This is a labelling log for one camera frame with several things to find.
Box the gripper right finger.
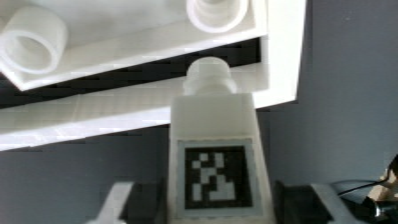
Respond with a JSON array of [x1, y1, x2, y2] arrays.
[[274, 181, 369, 224]]

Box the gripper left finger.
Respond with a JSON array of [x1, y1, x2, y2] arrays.
[[86, 182, 164, 224]]

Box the white table leg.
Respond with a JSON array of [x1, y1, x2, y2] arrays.
[[168, 57, 276, 224]]

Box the white square table top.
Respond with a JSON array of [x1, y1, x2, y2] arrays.
[[0, 0, 269, 90]]

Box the white U-shaped fence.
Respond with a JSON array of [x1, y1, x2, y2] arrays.
[[0, 0, 308, 151]]

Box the black cables at base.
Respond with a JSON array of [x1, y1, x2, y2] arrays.
[[328, 153, 398, 224]]

